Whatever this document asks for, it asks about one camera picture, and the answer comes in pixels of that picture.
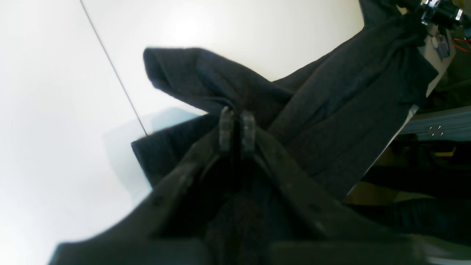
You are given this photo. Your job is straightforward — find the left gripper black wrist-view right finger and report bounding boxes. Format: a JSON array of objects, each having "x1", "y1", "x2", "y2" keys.
[{"x1": 240, "y1": 111, "x2": 470, "y2": 265}]

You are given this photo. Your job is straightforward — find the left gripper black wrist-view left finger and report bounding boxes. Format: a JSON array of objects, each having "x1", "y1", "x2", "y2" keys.
[{"x1": 50, "y1": 107, "x2": 234, "y2": 265}]

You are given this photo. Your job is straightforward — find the black T-shirt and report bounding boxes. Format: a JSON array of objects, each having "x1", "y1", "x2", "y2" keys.
[{"x1": 132, "y1": 0, "x2": 438, "y2": 264}]

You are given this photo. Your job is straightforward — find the aluminium frame post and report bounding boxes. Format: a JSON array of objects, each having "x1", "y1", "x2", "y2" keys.
[{"x1": 399, "y1": 106, "x2": 471, "y2": 142}]

